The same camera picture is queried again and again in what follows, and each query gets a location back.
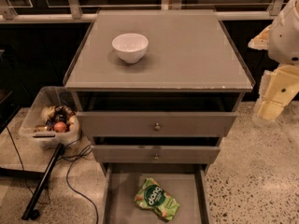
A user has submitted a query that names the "black floor cable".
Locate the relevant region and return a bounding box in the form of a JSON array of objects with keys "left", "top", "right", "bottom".
[{"left": 58, "top": 135, "right": 100, "bottom": 224}]

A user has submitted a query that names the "grey drawer cabinet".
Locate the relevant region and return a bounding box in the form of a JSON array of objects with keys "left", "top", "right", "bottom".
[{"left": 63, "top": 9, "right": 256, "bottom": 173}]

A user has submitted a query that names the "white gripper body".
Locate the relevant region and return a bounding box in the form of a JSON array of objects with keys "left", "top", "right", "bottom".
[{"left": 268, "top": 0, "right": 299, "bottom": 64}]

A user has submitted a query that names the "clear plastic storage bin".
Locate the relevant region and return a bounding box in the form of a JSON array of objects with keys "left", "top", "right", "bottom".
[{"left": 19, "top": 87, "right": 81, "bottom": 148}]

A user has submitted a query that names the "white railing frame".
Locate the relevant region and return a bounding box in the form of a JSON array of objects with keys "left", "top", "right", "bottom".
[{"left": 0, "top": 0, "right": 290, "bottom": 23}]

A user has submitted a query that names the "grey top drawer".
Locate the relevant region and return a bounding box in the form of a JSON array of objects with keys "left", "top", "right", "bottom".
[{"left": 77, "top": 111, "right": 236, "bottom": 137}]

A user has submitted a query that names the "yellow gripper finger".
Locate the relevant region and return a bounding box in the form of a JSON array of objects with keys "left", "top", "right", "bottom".
[
  {"left": 248, "top": 25, "right": 271, "bottom": 50},
  {"left": 252, "top": 63, "right": 299, "bottom": 126}
]

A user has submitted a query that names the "grey drawer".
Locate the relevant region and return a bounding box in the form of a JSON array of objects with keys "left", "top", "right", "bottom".
[
  {"left": 93, "top": 145, "right": 220, "bottom": 164},
  {"left": 77, "top": 111, "right": 236, "bottom": 137},
  {"left": 100, "top": 164, "right": 213, "bottom": 224}
]

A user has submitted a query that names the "red apple in bin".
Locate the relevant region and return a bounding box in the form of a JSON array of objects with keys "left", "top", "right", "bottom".
[{"left": 53, "top": 121, "right": 67, "bottom": 133}]

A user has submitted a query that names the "grey middle drawer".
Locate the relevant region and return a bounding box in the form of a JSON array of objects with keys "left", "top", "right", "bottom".
[{"left": 93, "top": 145, "right": 220, "bottom": 164}]

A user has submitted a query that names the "grey bottom drawer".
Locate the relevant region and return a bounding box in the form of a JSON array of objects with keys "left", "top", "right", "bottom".
[{"left": 100, "top": 164, "right": 213, "bottom": 224}]

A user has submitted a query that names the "black floor stand bar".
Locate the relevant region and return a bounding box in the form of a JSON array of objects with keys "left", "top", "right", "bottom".
[{"left": 21, "top": 144, "right": 64, "bottom": 220}]

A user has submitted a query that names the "green rice chip bag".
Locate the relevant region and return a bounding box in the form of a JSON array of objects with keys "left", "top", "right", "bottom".
[{"left": 134, "top": 177, "right": 179, "bottom": 221}]

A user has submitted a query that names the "white ceramic bowl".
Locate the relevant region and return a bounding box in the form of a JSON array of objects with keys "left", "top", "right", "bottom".
[{"left": 112, "top": 33, "right": 149, "bottom": 63}]

